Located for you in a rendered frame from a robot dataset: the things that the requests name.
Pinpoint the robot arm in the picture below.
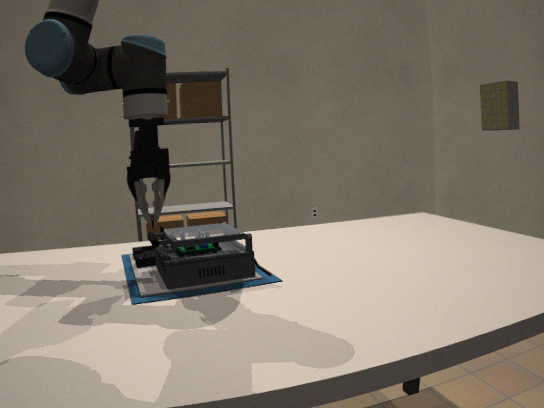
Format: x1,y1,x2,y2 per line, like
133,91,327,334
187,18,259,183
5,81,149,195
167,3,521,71
25,0,170,120

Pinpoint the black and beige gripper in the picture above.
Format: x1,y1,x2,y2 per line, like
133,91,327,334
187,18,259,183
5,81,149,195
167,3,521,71
127,117,170,228

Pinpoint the green circuit board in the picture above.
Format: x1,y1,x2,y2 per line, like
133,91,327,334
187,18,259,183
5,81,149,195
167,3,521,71
177,244,215,253

